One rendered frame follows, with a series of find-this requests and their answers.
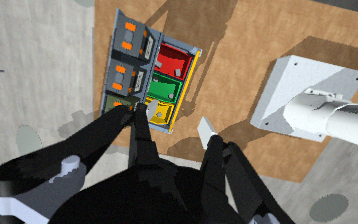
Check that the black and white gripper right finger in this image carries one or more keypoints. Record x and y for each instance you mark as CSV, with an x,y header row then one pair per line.
x,y
254,202

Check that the grey shelf rack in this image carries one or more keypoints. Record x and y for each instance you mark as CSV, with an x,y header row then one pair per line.
x,y
159,37

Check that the green open bin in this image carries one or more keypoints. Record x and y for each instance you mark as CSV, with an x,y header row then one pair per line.
x,y
160,90

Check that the red bin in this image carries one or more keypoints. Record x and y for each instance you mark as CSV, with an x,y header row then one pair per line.
x,y
172,59

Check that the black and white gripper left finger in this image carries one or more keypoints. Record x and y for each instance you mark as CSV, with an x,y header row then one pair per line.
x,y
35,185

